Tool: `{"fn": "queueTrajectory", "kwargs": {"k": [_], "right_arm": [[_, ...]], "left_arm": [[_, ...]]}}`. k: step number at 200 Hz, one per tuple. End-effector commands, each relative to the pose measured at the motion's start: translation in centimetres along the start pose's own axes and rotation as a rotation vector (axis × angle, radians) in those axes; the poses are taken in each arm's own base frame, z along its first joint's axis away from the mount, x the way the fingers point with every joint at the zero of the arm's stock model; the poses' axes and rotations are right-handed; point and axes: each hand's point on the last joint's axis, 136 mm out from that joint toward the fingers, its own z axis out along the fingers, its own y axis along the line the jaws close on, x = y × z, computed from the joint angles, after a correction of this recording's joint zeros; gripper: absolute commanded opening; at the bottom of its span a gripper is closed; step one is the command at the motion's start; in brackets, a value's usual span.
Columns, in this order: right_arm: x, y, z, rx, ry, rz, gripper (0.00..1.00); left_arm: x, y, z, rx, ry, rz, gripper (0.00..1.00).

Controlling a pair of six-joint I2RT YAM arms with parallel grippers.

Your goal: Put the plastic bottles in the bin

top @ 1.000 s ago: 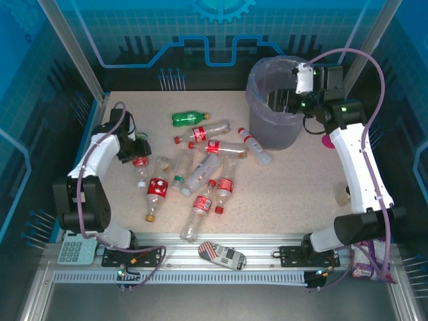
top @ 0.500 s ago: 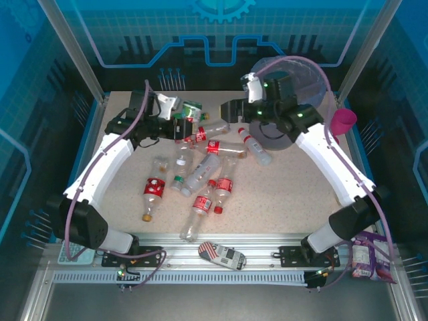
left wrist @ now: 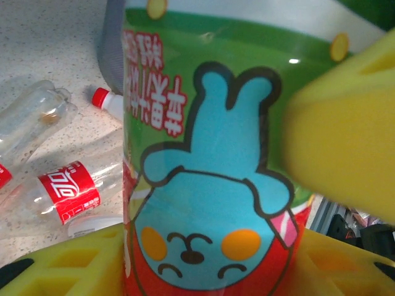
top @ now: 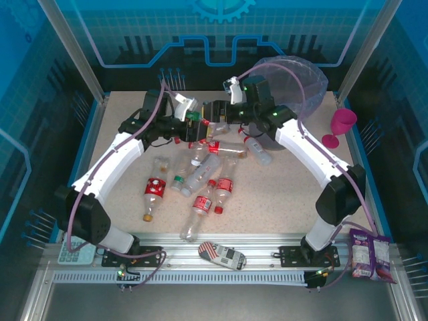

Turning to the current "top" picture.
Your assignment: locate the clear unlabelled bottle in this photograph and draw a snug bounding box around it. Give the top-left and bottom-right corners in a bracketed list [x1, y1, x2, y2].
[207, 120, 232, 135]

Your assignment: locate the clear bottle red cap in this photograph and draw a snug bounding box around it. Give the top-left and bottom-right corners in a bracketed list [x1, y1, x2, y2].
[172, 136, 192, 175]

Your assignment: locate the clear bottle small white label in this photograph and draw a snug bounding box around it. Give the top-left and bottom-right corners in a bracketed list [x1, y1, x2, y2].
[187, 142, 207, 168]

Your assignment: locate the white label bottle red cap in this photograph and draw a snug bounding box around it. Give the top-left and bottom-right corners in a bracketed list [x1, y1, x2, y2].
[237, 128, 274, 167]

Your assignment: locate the cola bottle red cap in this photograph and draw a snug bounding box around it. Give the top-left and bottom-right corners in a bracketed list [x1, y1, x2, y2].
[213, 156, 237, 215]

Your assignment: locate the small clear bottle green cap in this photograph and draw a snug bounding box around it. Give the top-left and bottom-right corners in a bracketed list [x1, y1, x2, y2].
[170, 173, 188, 193]

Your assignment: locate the red label bottle orange cap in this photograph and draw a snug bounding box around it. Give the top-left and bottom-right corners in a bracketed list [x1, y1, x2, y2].
[142, 155, 171, 224]

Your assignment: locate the crushed cola bottle red label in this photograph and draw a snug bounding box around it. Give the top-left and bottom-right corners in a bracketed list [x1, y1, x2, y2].
[179, 179, 217, 242]

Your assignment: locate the grey bin with plastic liner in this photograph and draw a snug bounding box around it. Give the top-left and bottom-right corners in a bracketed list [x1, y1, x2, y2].
[249, 55, 328, 118]

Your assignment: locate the pink plastic goblet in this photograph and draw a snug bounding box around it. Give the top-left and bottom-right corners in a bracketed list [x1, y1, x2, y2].
[321, 107, 358, 150]

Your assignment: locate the flag print pouch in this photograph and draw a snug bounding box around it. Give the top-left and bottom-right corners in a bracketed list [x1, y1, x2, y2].
[197, 241, 247, 271]

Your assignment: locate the left small circuit board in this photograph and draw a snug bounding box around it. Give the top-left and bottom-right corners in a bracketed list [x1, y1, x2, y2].
[115, 267, 142, 292]

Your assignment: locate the small circuit board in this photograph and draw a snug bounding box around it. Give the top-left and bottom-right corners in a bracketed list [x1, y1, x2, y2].
[304, 266, 336, 292]
[115, 267, 142, 292]

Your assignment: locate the pale green calculator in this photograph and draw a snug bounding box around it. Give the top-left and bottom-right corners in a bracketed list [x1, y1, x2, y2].
[58, 235, 95, 266]

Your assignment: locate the right small circuit board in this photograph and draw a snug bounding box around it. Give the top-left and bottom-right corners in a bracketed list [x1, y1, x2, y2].
[304, 266, 336, 292]

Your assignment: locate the white purple snack bag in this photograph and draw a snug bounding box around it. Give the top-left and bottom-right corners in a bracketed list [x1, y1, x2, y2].
[368, 233, 399, 284]

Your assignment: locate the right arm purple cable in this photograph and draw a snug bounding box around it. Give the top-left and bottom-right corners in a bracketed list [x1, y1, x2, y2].
[233, 62, 382, 292]

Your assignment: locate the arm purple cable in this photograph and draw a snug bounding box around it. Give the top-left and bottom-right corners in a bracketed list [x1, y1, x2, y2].
[233, 62, 382, 292]
[66, 80, 175, 290]

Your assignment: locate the aluminium frame post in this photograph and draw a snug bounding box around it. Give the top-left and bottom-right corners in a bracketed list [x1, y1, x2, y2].
[37, 0, 110, 103]
[336, 0, 404, 103]

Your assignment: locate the aluminium mounting rail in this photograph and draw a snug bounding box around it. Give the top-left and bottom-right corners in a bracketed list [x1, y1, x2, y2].
[43, 232, 399, 272]

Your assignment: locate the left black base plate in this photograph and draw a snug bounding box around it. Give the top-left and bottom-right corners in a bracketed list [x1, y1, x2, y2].
[101, 245, 163, 268]

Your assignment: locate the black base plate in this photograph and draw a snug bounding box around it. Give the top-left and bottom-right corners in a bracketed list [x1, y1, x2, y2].
[101, 245, 163, 268]
[279, 245, 341, 268]

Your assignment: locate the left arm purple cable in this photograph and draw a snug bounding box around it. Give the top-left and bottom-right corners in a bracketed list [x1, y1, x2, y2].
[66, 80, 175, 290]

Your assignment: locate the white slotted cable duct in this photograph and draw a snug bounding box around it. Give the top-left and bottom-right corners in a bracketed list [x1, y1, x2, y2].
[52, 270, 309, 286]

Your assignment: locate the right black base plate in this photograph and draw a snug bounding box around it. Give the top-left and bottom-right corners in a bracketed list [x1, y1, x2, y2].
[279, 245, 341, 268]

